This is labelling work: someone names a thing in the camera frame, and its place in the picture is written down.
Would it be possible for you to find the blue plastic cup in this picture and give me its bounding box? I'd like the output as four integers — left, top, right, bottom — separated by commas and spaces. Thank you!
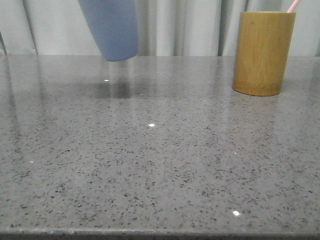
78, 0, 139, 62

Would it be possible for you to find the bamboo wooden cylinder holder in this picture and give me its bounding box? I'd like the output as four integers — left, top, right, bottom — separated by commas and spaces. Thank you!
232, 11, 296, 97

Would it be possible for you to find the grey pleated curtain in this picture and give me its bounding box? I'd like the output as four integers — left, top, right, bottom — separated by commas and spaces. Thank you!
0, 0, 320, 57

